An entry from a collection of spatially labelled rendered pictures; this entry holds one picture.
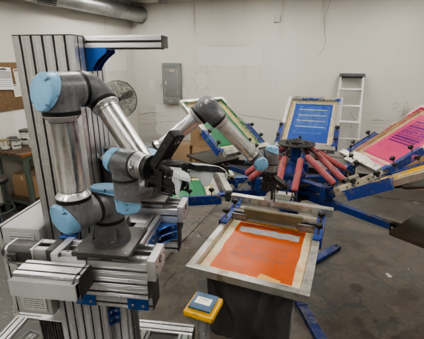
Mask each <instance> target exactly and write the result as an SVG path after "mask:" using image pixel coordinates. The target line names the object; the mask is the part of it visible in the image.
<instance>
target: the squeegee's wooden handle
mask: <svg viewBox="0 0 424 339"><path fill-rule="evenodd" d="M244 214H246V215H247V216H246V220H248V219H254V220H258V221H266V222H269V223H277V224H281V225H288V226H292V227H296V229H297V227H298V223H300V224H302V221H303V217H302V216H298V215H290V214H286V213H278V212H273V211H266V210H261V209H254V208H249V207H245V208H244Z"/></svg>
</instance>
